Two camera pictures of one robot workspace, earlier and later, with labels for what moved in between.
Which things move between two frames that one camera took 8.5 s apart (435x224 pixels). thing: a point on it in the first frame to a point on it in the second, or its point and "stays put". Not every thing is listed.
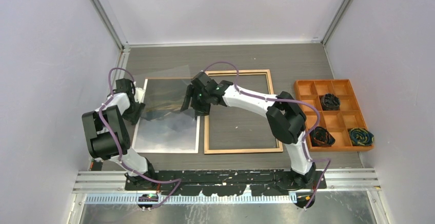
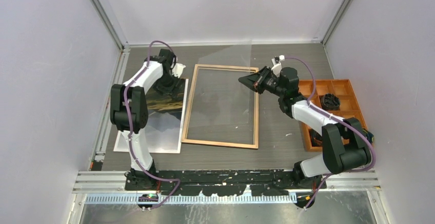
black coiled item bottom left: (320, 137) stays put
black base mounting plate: (225, 183) stays put
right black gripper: (200, 110) to (256, 81)
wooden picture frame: (270, 149) to (190, 103)
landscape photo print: (163, 127) stays put
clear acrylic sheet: (163, 92) to (220, 101)
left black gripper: (134, 117) to (172, 91)
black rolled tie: (330, 102) stays put
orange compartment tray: (341, 126) stays put
